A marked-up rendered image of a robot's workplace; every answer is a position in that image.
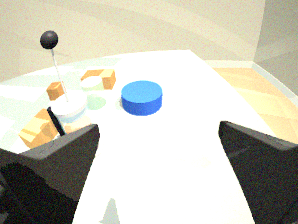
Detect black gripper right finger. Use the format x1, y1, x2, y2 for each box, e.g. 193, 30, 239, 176
217, 120, 298, 224

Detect light blue cylinder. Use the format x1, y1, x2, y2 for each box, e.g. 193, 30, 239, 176
121, 80, 162, 117

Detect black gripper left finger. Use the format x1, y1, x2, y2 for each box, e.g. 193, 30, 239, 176
0, 123, 100, 224

